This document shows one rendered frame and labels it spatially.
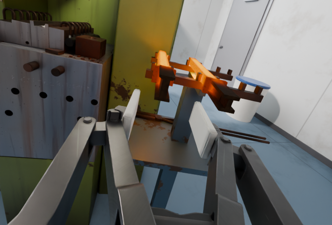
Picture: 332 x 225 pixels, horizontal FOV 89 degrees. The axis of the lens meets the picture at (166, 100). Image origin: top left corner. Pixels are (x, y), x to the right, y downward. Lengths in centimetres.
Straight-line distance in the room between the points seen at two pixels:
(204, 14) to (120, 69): 425
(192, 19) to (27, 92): 438
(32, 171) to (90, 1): 91
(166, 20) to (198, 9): 406
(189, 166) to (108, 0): 98
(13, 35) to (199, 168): 74
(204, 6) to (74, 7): 403
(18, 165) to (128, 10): 79
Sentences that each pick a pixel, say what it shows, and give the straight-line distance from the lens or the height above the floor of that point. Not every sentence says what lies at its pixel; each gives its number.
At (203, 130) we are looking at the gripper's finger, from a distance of 17.
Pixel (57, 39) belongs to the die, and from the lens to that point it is 73.
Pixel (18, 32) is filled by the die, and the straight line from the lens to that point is 78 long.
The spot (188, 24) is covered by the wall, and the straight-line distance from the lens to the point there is 476.
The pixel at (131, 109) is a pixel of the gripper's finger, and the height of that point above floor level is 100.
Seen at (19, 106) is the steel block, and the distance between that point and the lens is 80.
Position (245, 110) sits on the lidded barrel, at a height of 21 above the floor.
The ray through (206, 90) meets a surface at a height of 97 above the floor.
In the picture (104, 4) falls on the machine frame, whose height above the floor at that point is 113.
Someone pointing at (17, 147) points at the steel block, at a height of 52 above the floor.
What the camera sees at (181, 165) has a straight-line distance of 53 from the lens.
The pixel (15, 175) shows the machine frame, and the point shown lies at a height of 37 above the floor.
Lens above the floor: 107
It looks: 22 degrees down
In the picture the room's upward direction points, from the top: 14 degrees clockwise
